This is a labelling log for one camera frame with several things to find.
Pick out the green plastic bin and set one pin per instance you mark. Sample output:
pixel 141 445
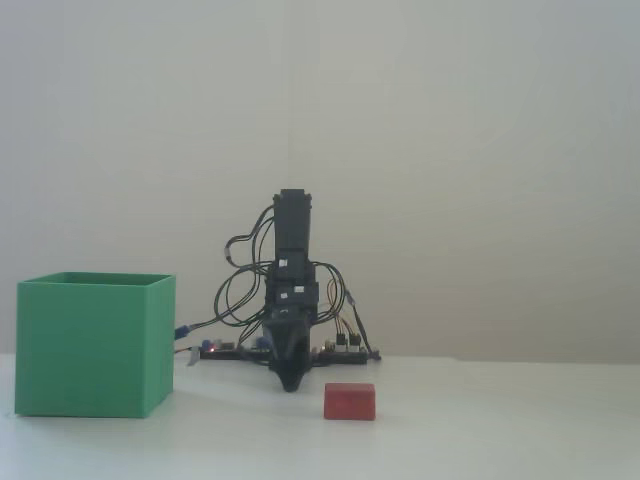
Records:
pixel 85 350

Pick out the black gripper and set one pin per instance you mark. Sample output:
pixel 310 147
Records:
pixel 292 300

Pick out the gray tape strip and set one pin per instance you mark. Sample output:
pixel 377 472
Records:
pixel 192 357

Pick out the red block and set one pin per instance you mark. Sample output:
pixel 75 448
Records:
pixel 349 402

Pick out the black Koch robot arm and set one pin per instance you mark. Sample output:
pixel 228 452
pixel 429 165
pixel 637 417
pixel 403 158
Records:
pixel 295 225

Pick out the circuit board with blue parts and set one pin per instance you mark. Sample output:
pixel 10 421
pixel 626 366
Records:
pixel 225 351

